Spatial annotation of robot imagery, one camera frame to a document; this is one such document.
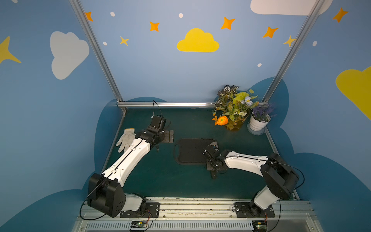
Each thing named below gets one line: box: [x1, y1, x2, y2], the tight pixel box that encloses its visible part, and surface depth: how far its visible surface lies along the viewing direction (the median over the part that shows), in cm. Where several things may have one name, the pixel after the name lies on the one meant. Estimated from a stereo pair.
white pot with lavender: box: [249, 104, 275, 131], surface depth 103 cm
